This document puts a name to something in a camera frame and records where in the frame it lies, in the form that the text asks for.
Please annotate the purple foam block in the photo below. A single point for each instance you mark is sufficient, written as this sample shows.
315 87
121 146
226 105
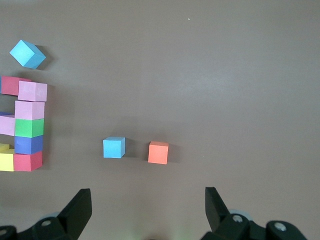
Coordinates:
27 145

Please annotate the blue foam block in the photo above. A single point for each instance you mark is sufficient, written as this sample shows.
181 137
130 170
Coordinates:
113 147
26 55

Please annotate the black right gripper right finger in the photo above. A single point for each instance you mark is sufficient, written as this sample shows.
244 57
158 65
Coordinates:
225 225

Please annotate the orange foam block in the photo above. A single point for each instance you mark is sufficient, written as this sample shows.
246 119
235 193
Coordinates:
158 152

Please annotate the pink foam block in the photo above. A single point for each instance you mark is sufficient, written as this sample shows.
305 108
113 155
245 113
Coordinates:
7 125
29 110
32 91

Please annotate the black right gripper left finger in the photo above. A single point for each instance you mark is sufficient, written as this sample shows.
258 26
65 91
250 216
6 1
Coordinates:
75 217

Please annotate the red foam block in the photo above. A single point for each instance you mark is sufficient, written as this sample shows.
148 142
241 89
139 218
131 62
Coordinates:
9 85
27 162

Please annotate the yellow foam block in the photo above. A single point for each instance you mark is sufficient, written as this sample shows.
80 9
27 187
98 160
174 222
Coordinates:
6 161
3 147

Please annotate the green foam block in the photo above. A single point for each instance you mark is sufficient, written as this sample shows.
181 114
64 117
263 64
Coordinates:
28 128

